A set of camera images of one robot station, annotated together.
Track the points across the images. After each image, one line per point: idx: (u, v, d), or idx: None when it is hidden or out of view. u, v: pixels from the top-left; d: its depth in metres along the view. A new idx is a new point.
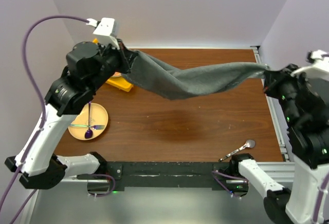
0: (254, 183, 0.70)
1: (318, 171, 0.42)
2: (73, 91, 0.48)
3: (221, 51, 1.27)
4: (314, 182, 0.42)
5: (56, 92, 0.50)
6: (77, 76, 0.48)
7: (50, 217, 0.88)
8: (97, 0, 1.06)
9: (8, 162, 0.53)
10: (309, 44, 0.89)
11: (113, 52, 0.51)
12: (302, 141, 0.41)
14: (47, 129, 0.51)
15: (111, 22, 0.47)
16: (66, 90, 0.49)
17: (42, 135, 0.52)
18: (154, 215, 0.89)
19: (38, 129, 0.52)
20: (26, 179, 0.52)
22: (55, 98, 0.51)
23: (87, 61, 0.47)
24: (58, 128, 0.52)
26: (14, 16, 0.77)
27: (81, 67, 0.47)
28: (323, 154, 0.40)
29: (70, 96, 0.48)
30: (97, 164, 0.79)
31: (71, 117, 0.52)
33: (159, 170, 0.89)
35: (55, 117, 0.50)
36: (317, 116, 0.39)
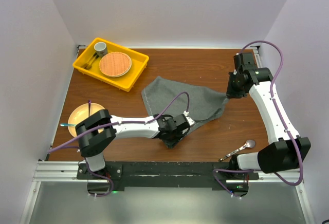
0: (252, 163, 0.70)
1: (262, 86, 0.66)
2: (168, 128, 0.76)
3: (220, 51, 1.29)
4: (267, 96, 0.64)
5: (159, 120, 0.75)
6: (174, 125, 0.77)
7: (50, 217, 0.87)
8: (98, 1, 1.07)
9: (106, 113, 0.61)
10: (308, 45, 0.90)
11: (178, 133, 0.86)
12: (244, 75, 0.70)
14: (148, 126, 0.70)
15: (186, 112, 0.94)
16: (164, 125, 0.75)
17: (144, 127, 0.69)
18: (154, 216, 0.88)
19: (144, 121, 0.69)
20: (112, 133, 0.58)
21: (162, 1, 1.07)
22: (159, 122, 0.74)
23: (185, 123, 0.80)
24: (147, 131, 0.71)
26: (15, 17, 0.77)
27: (181, 125, 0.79)
28: (257, 74, 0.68)
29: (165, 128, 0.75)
30: (102, 166, 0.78)
31: (152, 133, 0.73)
33: (159, 170, 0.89)
35: (156, 128, 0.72)
36: (243, 68, 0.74)
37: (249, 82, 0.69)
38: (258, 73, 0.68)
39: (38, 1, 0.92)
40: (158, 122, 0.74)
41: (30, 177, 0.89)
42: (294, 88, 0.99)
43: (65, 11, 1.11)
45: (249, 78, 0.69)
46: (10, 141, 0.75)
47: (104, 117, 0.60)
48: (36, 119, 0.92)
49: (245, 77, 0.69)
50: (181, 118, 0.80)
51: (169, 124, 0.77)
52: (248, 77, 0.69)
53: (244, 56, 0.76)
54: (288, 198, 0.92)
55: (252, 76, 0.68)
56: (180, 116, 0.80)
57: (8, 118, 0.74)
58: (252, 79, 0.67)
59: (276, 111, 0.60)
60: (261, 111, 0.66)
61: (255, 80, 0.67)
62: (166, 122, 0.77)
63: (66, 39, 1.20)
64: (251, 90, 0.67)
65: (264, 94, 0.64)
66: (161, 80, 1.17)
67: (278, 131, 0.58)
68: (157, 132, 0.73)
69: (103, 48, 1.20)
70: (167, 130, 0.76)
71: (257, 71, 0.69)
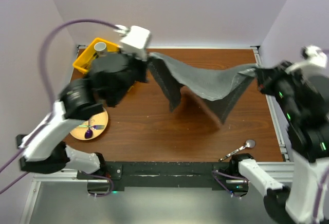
0: (254, 182, 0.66)
1: (318, 166, 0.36)
2: (85, 99, 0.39)
3: (220, 50, 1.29)
4: (313, 177, 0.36)
5: (68, 93, 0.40)
6: (95, 86, 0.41)
7: (50, 217, 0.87)
8: (98, 0, 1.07)
9: (17, 140, 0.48)
10: (308, 44, 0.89)
11: (135, 64, 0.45)
12: (298, 135, 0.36)
14: (52, 125, 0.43)
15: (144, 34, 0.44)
16: (77, 95, 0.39)
17: (47, 130, 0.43)
18: (154, 216, 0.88)
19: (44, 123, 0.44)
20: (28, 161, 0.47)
21: (161, 0, 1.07)
22: (67, 100, 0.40)
23: (99, 73, 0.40)
24: (62, 128, 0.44)
26: (15, 15, 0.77)
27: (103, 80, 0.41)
28: (323, 151, 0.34)
29: (79, 104, 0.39)
30: (97, 167, 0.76)
31: (77, 123, 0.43)
33: (159, 170, 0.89)
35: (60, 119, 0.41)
36: (314, 110, 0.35)
37: (296, 145, 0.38)
38: (326, 148, 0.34)
39: None
40: (64, 97, 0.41)
41: (29, 177, 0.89)
42: None
43: (64, 10, 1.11)
45: (309, 145, 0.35)
46: (10, 139, 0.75)
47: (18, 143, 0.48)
48: (36, 119, 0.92)
49: (300, 140, 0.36)
50: (98, 67, 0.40)
51: (87, 85, 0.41)
52: (305, 143, 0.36)
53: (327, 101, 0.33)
54: None
55: (311, 155, 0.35)
56: (91, 67, 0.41)
57: (8, 117, 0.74)
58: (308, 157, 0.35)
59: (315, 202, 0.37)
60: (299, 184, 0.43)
61: (310, 159, 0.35)
62: (82, 86, 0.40)
63: (66, 38, 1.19)
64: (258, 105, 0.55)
65: (314, 173, 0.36)
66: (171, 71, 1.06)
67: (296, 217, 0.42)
68: (69, 113, 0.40)
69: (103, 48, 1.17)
70: (84, 103, 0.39)
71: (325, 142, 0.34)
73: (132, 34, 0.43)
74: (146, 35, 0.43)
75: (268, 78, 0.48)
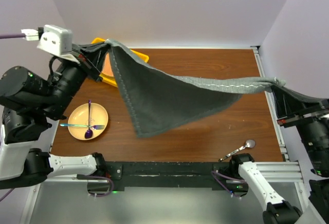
0: (254, 190, 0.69)
1: None
2: (17, 123, 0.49)
3: (220, 51, 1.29)
4: None
5: (5, 116, 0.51)
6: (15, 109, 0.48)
7: (50, 217, 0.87)
8: None
9: None
10: (308, 43, 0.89)
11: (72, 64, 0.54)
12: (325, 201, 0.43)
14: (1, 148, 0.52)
15: (56, 37, 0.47)
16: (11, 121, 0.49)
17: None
18: (154, 216, 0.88)
19: None
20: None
21: None
22: (5, 124, 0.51)
23: (0, 98, 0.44)
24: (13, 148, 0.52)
26: (14, 15, 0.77)
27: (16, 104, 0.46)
28: None
29: (15, 126, 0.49)
30: (94, 169, 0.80)
31: (23, 143, 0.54)
33: (159, 170, 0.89)
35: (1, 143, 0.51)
36: None
37: (319, 204, 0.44)
38: None
39: None
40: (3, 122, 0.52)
41: None
42: (294, 87, 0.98)
43: (64, 10, 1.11)
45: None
46: None
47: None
48: None
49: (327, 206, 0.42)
50: (1, 89, 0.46)
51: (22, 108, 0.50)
52: None
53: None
54: (289, 199, 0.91)
55: None
56: None
57: None
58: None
59: None
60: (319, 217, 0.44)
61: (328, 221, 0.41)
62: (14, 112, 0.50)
63: None
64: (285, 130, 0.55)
65: None
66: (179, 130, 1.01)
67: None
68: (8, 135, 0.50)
69: None
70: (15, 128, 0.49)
71: None
73: (50, 41, 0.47)
74: (61, 32, 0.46)
75: (295, 115, 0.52)
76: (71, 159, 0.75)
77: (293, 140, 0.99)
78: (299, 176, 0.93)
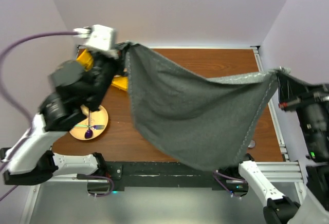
0: (254, 188, 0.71)
1: None
2: (61, 111, 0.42)
3: (220, 51, 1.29)
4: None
5: (49, 105, 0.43)
6: (62, 97, 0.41)
7: (50, 217, 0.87)
8: None
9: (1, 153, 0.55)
10: (308, 43, 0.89)
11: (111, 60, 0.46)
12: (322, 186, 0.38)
14: (34, 137, 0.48)
15: (108, 35, 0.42)
16: (53, 111, 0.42)
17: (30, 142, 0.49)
18: (154, 216, 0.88)
19: (25, 136, 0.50)
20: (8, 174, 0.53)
21: None
22: (46, 113, 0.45)
23: (58, 86, 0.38)
24: (38, 138, 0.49)
26: (15, 15, 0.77)
27: (65, 92, 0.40)
28: None
29: (59, 115, 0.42)
30: (95, 168, 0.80)
31: (58, 133, 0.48)
33: (159, 170, 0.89)
35: (38, 133, 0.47)
36: None
37: (318, 192, 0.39)
38: None
39: None
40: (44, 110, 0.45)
41: None
42: None
43: (64, 10, 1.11)
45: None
46: (10, 138, 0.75)
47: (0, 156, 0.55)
48: None
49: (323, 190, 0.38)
50: (58, 79, 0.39)
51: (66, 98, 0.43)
52: None
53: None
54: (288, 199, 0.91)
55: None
56: (52, 79, 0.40)
57: (8, 117, 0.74)
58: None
59: None
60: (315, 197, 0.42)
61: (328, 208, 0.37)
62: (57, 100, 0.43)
63: (66, 38, 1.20)
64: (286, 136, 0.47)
65: None
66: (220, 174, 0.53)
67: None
68: (48, 126, 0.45)
69: None
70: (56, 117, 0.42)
71: None
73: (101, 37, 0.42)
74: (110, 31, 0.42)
75: (296, 97, 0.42)
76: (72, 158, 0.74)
77: (293, 140, 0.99)
78: (299, 176, 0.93)
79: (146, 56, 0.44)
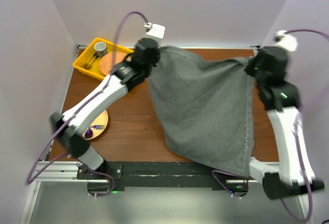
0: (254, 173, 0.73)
1: (286, 112, 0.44)
2: (134, 72, 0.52)
3: (220, 51, 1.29)
4: (290, 127, 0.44)
5: (121, 69, 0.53)
6: (140, 60, 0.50)
7: (50, 217, 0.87)
8: None
9: (55, 115, 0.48)
10: (308, 43, 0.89)
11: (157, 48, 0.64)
12: (266, 93, 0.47)
14: (108, 91, 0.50)
15: (159, 28, 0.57)
16: (128, 71, 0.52)
17: (103, 96, 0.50)
18: (154, 216, 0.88)
19: (100, 90, 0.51)
20: (73, 131, 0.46)
21: (161, 0, 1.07)
22: (119, 74, 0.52)
23: (147, 48, 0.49)
24: (116, 94, 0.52)
26: (15, 16, 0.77)
27: (148, 54, 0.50)
28: (285, 99, 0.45)
29: (131, 75, 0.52)
30: (101, 160, 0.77)
31: (124, 92, 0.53)
33: (159, 170, 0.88)
35: (119, 86, 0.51)
36: (279, 75, 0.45)
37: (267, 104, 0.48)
38: (287, 97, 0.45)
39: None
40: (117, 72, 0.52)
41: (29, 177, 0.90)
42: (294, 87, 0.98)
43: (64, 10, 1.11)
45: (273, 100, 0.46)
46: (10, 138, 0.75)
47: (59, 118, 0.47)
48: (35, 118, 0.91)
49: (266, 96, 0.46)
50: (143, 44, 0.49)
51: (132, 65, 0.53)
52: (270, 98, 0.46)
53: (280, 60, 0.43)
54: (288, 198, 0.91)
55: (276, 101, 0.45)
56: (135, 50, 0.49)
57: (8, 117, 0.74)
58: (276, 105, 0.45)
59: (298, 150, 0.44)
60: (276, 139, 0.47)
61: (278, 107, 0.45)
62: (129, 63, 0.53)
63: (66, 39, 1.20)
64: None
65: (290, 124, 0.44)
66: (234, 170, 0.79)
67: (294, 164, 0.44)
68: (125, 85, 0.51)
69: (104, 48, 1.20)
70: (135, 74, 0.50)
71: (284, 92, 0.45)
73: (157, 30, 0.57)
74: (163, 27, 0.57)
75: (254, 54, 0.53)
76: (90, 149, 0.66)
77: None
78: None
79: (175, 55, 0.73)
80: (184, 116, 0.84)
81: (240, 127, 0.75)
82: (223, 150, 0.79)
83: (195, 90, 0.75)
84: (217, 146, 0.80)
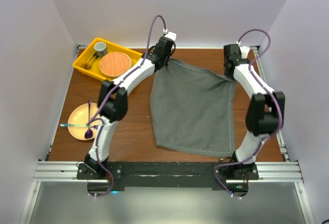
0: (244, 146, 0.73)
1: (241, 67, 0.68)
2: (159, 57, 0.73)
3: (221, 51, 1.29)
4: (247, 72, 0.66)
5: (150, 55, 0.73)
6: (162, 50, 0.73)
7: (49, 217, 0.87)
8: None
9: (107, 81, 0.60)
10: (307, 44, 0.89)
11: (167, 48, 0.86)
12: (228, 64, 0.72)
14: (144, 67, 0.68)
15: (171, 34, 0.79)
16: (155, 57, 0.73)
17: (141, 70, 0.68)
18: (154, 216, 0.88)
19: (139, 66, 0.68)
20: (123, 92, 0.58)
21: (161, 0, 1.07)
22: (148, 57, 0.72)
23: (169, 41, 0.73)
24: (147, 72, 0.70)
26: (15, 16, 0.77)
27: (168, 46, 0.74)
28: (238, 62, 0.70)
29: (158, 59, 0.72)
30: (106, 155, 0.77)
31: (150, 72, 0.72)
33: (159, 170, 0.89)
35: (149, 66, 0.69)
36: (233, 53, 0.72)
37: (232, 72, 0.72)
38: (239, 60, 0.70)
39: None
40: (147, 57, 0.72)
41: (29, 177, 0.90)
42: (294, 87, 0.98)
43: (65, 10, 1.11)
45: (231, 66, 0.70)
46: (10, 138, 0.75)
47: (110, 84, 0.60)
48: (35, 118, 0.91)
49: (229, 66, 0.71)
50: (165, 39, 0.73)
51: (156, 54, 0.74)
52: (231, 66, 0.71)
53: (229, 45, 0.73)
54: (288, 199, 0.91)
55: (233, 62, 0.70)
56: (160, 42, 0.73)
57: (8, 118, 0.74)
58: (233, 63, 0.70)
59: (255, 79, 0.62)
60: (244, 85, 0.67)
61: (236, 64, 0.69)
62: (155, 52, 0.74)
63: (66, 39, 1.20)
64: (236, 73, 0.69)
65: (244, 71, 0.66)
66: (214, 155, 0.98)
67: (256, 87, 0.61)
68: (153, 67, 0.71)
69: (104, 48, 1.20)
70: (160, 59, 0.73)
71: (237, 58, 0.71)
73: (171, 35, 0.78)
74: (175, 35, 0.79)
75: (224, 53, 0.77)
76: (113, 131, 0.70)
77: (292, 140, 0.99)
78: (299, 176, 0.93)
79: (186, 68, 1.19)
80: (180, 108, 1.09)
81: (224, 122, 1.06)
82: (207, 137, 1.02)
83: (192, 93, 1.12)
84: (202, 134, 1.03)
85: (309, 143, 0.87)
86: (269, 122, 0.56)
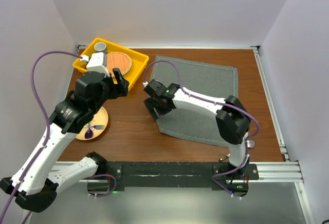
0: (235, 152, 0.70)
1: (178, 94, 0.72)
2: (77, 112, 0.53)
3: (220, 51, 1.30)
4: (184, 98, 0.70)
5: (63, 112, 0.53)
6: (83, 97, 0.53)
7: (49, 217, 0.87)
8: None
9: (3, 184, 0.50)
10: (307, 43, 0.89)
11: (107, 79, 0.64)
12: (163, 100, 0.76)
14: (50, 146, 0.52)
15: (101, 55, 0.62)
16: (72, 111, 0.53)
17: (46, 151, 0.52)
18: (154, 216, 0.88)
19: (41, 146, 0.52)
20: (23, 198, 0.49)
21: (160, 0, 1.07)
22: (60, 118, 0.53)
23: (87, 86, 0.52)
24: (59, 146, 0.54)
26: (14, 15, 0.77)
27: (88, 91, 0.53)
28: (167, 92, 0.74)
29: (74, 116, 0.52)
30: (95, 166, 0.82)
31: (74, 134, 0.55)
33: (159, 170, 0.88)
35: (60, 135, 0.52)
36: (160, 90, 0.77)
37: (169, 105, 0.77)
38: (168, 90, 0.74)
39: None
40: (60, 118, 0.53)
41: None
42: (294, 86, 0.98)
43: (64, 10, 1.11)
45: (168, 100, 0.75)
46: (10, 138, 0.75)
47: (7, 186, 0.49)
48: (35, 117, 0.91)
49: (164, 101, 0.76)
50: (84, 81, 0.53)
51: (76, 103, 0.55)
52: (167, 100, 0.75)
53: (150, 84, 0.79)
54: (288, 199, 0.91)
55: (167, 95, 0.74)
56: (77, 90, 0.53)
57: (8, 119, 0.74)
58: (169, 95, 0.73)
59: (199, 99, 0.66)
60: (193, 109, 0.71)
61: (171, 94, 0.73)
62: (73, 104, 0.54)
63: (66, 39, 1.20)
64: (177, 103, 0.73)
65: (184, 98, 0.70)
66: (216, 144, 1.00)
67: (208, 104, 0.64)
68: (72, 133, 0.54)
69: (103, 48, 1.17)
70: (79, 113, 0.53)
71: (167, 90, 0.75)
73: (96, 59, 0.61)
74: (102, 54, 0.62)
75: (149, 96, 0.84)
76: (68, 168, 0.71)
77: (292, 140, 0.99)
78: (299, 176, 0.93)
79: (189, 62, 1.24)
80: None
81: None
82: (209, 127, 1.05)
83: (194, 88, 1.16)
84: (204, 124, 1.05)
85: (309, 143, 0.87)
86: (242, 125, 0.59)
